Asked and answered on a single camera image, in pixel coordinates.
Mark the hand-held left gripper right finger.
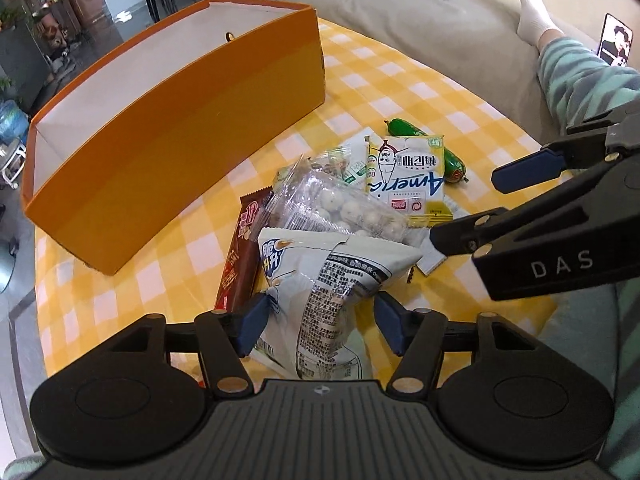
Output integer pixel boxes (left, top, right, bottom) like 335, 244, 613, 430
372, 290, 538, 395

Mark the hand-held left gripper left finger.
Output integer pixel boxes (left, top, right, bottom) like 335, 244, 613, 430
107, 292, 273, 395

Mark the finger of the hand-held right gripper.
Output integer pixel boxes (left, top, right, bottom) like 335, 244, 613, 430
491, 105, 640, 195
429, 199, 596, 261

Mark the brown chocolate bar packet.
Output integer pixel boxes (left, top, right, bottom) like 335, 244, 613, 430
214, 189, 275, 313

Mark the green sausage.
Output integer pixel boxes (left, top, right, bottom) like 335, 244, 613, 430
384, 118, 468, 184

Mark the white chip bag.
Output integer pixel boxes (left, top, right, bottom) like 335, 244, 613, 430
252, 226, 423, 381

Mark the yellow white snack packet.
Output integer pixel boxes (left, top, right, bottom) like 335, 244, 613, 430
364, 135, 453, 223

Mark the clear pack of round candies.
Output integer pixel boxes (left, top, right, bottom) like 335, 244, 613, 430
262, 157, 411, 248

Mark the clear nut mix packet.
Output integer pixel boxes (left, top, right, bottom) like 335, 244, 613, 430
272, 145, 371, 192

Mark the orange cardboard box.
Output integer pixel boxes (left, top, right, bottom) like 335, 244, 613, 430
20, 0, 327, 277

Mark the flat white packet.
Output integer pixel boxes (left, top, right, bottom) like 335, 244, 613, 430
350, 127, 468, 277

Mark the yellow checked tablecloth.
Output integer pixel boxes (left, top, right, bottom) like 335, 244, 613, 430
32, 17, 571, 391

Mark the beige sofa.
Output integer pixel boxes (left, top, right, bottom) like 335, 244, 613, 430
277, 0, 640, 161

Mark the smartphone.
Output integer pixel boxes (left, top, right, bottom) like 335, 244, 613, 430
597, 13, 633, 66

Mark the white sock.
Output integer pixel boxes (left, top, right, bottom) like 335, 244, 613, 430
515, 0, 566, 53

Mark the grey round bin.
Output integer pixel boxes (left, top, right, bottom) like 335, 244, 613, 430
0, 240, 21, 293

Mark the white wheeled stool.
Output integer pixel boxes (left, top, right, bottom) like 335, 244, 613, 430
0, 137, 27, 191

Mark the blue water bottle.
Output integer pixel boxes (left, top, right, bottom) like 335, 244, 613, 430
0, 100, 28, 141

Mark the potted plant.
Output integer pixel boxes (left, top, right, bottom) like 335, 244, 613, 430
0, 5, 31, 31

